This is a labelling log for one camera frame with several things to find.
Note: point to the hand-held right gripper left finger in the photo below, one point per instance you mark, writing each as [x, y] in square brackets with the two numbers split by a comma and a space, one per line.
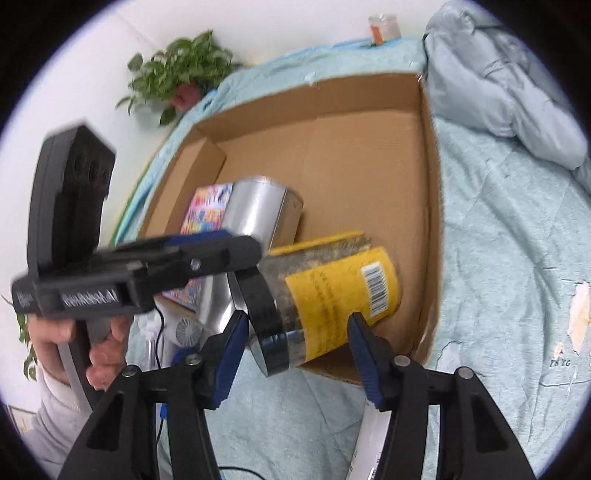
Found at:
[228, 364]

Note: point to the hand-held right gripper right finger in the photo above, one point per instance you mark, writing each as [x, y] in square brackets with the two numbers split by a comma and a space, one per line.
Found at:
[364, 364]

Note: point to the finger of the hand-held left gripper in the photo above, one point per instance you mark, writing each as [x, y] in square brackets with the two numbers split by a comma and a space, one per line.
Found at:
[217, 258]

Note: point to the colourful puzzle box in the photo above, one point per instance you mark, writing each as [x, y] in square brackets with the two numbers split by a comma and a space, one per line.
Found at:
[207, 207]

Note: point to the silver metal canister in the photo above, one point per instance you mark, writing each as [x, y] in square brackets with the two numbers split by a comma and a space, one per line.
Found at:
[258, 207]

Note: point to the yellow label jar black lid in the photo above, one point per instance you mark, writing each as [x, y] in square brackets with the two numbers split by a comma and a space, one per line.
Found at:
[332, 295]

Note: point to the brown cardboard box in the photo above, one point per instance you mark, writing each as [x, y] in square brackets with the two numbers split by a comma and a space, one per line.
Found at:
[351, 152]

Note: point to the person's left forearm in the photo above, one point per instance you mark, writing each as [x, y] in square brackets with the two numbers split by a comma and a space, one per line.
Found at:
[55, 415]

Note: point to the person's left hand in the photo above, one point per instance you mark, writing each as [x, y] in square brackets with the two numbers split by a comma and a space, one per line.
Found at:
[53, 332]

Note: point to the teal quilted blanket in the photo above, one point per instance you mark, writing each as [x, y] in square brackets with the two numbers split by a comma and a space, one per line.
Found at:
[498, 277]

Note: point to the large-leaf green plant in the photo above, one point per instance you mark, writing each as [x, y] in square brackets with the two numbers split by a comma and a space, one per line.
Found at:
[31, 367]

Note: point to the small potted green plant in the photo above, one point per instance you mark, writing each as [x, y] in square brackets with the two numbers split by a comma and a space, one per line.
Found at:
[184, 69]

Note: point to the glass jar orange label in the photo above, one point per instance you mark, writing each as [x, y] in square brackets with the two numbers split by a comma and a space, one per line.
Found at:
[383, 30]

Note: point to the light blue padded jacket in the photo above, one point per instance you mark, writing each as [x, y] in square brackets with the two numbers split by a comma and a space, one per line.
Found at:
[498, 83]

